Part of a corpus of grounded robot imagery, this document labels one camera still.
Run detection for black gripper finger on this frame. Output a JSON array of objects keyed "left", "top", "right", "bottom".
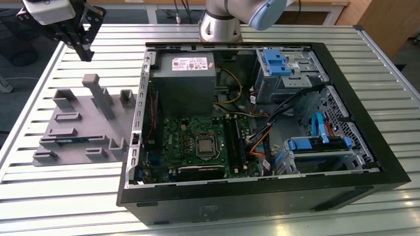
[
  {"left": 79, "top": 4, "right": 108, "bottom": 61},
  {"left": 16, "top": 7, "right": 87, "bottom": 61}
]

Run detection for black mesh waste bin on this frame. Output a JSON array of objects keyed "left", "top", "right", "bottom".
[{"left": 0, "top": 8, "right": 40, "bottom": 67}]

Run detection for grey metal stand foot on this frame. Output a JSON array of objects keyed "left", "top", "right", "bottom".
[{"left": 0, "top": 73, "right": 14, "bottom": 94}]

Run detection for grey parts rack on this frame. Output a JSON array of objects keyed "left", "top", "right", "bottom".
[{"left": 32, "top": 73, "right": 138, "bottom": 168}]

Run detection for grey power supply unit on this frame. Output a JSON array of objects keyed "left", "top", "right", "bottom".
[{"left": 150, "top": 53, "right": 219, "bottom": 116}]

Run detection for green motherboard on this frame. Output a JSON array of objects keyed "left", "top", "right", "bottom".
[{"left": 139, "top": 115, "right": 260, "bottom": 184}]

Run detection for blue plastic drive latch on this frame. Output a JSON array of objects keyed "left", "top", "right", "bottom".
[{"left": 263, "top": 50, "right": 294, "bottom": 76}]

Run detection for silver CPU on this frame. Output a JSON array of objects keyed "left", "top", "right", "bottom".
[{"left": 198, "top": 137, "right": 215, "bottom": 152}]

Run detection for CPU socket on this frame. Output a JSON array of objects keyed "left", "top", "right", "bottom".
[{"left": 194, "top": 132, "right": 222, "bottom": 162}]

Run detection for metal optical drive cage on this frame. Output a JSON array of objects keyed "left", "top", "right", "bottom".
[{"left": 254, "top": 49, "right": 331, "bottom": 104}]

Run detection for black graphics card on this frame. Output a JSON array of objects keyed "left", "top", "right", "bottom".
[{"left": 176, "top": 165, "right": 227, "bottom": 182}]

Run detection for hard disk in blue carrier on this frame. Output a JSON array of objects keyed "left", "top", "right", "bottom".
[{"left": 287, "top": 137, "right": 354, "bottom": 154}]

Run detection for black open PC case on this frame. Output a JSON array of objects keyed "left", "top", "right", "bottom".
[{"left": 116, "top": 41, "right": 414, "bottom": 226}]

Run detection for metal disk bay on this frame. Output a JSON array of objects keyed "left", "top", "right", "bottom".
[{"left": 284, "top": 137, "right": 382, "bottom": 176}]

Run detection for wooden cabinet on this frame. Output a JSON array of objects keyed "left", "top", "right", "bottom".
[{"left": 358, "top": 0, "right": 420, "bottom": 59}]

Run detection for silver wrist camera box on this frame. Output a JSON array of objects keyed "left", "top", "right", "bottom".
[{"left": 26, "top": 0, "right": 76, "bottom": 25}]

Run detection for black cable with silver plug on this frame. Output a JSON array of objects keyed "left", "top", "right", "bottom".
[{"left": 172, "top": 0, "right": 192, "bottom": 25}]

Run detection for thin red wire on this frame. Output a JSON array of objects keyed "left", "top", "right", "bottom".
[{"left": 148, "top": 94, "right": 158, "bottom": 143}]

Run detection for yellow wires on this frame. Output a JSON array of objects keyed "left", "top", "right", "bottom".
[{"left": 212, "top": 68, "right": 244, "bottom": 106}]

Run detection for black cable bundle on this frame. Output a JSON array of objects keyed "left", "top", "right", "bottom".
[{"left": 248, "top": 86, "right": 324, "bottom": 143}]

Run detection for white frame wooden desk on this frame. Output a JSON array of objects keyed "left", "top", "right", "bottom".
[{"left": 0, "top": 0, "right": 351, "bottom": 26}]

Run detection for orange wire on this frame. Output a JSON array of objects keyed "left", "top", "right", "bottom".
[{"left": 250, "top": 127, "right": 274, "bottom": 157}]

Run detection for blue flat data wire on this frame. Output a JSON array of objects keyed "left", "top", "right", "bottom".
[{"left": 311, "top": 112, "right": 331, "bottom": 145}]

